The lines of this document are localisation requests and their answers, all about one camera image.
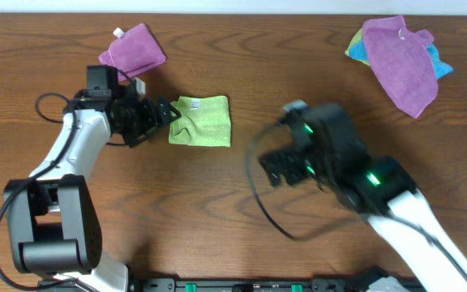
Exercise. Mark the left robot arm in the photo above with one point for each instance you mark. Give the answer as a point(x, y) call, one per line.
point(53, 227)

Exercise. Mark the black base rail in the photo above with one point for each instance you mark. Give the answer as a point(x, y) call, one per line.
point(374, 279)

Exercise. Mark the green cloth under pile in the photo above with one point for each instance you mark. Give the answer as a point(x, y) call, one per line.
point(356, 48)

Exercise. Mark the purple cloth in pile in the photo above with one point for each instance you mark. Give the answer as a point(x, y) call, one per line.
point(401, 63)

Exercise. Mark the light green cloth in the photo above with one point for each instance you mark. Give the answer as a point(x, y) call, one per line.
point(204, 122)

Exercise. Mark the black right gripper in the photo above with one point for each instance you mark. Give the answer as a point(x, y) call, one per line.
point(289, 157)

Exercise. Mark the folded purple cloth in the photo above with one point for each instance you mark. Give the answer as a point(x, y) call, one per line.
point(134, 51)

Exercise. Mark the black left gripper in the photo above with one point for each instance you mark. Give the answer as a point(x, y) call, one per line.
point(147, 118)

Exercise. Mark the blue cloth in pile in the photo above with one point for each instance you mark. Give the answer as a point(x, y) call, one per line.
point(441, 68)

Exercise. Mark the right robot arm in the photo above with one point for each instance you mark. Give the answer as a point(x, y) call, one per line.
point(384, 195)

